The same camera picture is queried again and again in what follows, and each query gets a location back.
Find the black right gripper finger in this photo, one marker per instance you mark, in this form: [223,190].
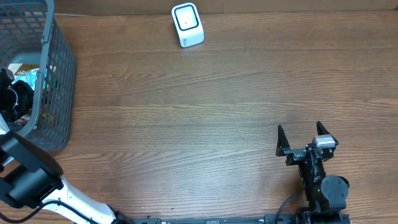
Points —
[321,130]
[282,142]

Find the grey plastic mesh basket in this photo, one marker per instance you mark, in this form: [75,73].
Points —
[31,35]

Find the white barcode scanner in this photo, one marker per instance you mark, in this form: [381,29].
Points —
[188,24]

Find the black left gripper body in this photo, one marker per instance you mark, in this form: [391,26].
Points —
[17,100]

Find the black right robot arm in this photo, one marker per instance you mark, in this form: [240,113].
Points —
[326,194]

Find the brown snack pouch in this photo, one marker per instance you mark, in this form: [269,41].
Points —
[24,71]

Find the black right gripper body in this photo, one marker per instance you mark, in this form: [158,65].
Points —
[302,153]

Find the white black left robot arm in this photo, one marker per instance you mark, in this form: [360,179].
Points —
[38,183]

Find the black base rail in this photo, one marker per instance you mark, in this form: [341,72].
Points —
[267,219]

